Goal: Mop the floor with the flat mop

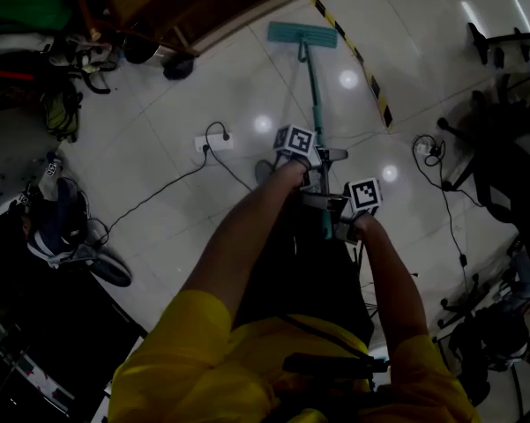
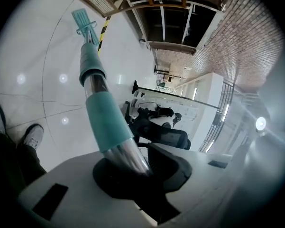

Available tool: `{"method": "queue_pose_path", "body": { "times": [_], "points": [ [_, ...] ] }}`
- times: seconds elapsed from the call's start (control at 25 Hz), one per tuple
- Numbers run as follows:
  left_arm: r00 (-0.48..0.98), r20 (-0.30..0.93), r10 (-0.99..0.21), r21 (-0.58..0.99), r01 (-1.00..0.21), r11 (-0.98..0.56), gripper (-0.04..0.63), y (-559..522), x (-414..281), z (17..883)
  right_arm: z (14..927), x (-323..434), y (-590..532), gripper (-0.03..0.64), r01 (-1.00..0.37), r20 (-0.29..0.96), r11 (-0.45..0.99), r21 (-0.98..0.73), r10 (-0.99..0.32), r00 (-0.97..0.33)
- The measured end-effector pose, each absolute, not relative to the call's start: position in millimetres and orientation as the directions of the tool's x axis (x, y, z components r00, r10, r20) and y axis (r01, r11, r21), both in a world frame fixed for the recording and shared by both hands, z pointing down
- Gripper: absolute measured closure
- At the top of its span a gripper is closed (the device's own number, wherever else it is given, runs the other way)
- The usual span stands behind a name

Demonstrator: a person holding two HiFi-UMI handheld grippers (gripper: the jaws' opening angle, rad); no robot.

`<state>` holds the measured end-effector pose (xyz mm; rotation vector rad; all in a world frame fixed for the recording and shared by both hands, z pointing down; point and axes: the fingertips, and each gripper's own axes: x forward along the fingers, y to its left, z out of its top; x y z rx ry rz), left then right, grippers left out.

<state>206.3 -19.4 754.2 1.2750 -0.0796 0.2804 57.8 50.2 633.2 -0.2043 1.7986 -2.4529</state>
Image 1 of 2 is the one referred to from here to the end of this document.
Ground person's right forearm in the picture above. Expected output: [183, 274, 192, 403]
[355, 211, 429, 357]

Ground person's left forearm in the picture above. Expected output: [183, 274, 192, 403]
[180, 160, 310, 330]

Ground person's yellow shirt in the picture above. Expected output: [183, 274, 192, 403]
[108, 288, 482, 423]

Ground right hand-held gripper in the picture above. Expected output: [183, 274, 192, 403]
[300, 177, 384, 244]

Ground black yellow hazard tape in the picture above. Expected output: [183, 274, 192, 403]
[296, 0, 394, 130]

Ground teal mop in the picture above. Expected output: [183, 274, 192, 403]
[266, 20, 339, 241]

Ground grey table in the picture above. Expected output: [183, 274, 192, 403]
[0, 108, 63, 228]

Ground white power strip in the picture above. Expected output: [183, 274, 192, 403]
[194, 132, 235, 153]

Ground person's black trousers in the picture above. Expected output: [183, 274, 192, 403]
[235, 189, 376, 352]

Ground black office chair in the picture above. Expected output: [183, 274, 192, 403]
[435, 235, 530, 409]
[436, 88, 530, 255]

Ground person's left shoe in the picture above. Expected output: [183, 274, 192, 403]
[254, 159, 275, 187]

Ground long black power cable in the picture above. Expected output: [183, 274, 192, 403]
[87, 121, 253, 249]

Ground desk partition on black feet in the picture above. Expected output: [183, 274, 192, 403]
[467, 21, 530, 68]

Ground red pole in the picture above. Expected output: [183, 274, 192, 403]
[0, 67, 36, 83]

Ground white garment bag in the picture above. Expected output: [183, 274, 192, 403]
[0, 31, 89, 68]

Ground round metal trash bin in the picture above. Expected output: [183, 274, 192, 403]
[122, 36, 165, 65]

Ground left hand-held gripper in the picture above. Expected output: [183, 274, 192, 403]
[272, 123, 349, 189]

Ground thin black cable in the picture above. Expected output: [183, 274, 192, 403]
[411, 133, 486, 290]

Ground black round object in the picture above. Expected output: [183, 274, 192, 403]
[161, 54, 196, 81]

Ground black chest harness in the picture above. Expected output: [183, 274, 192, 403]
[280, 313, 392, 423]

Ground olive green backpack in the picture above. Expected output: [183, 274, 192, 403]
[41, 89, 84, 144]

